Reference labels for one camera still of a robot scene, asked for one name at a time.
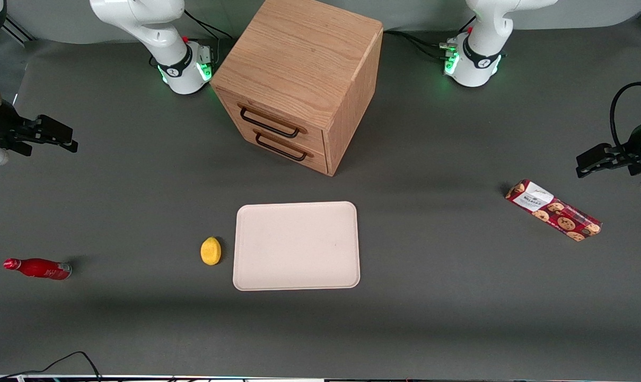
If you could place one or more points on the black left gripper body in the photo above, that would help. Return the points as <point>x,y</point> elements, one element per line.
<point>636,150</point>

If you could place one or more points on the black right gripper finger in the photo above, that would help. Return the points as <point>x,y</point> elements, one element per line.
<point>55,131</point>
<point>22,148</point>

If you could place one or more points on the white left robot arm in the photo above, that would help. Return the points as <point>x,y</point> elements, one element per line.
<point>484,37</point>

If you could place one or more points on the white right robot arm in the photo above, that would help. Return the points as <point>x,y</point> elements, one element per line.
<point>156,32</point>

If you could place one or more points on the wooden drawer cabinet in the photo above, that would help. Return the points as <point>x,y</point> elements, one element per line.
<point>299,53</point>

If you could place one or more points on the red cookie package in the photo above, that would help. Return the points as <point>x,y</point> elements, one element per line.
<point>553,211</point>

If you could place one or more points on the red bottle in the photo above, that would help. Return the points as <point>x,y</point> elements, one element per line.
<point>39,268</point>

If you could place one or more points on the yellow lemon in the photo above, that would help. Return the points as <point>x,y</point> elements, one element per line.
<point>210,251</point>

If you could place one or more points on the beige rectangular tray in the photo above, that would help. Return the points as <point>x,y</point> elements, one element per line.
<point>296,246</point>

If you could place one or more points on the aluminium frame rail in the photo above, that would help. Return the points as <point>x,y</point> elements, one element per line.
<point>20,32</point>

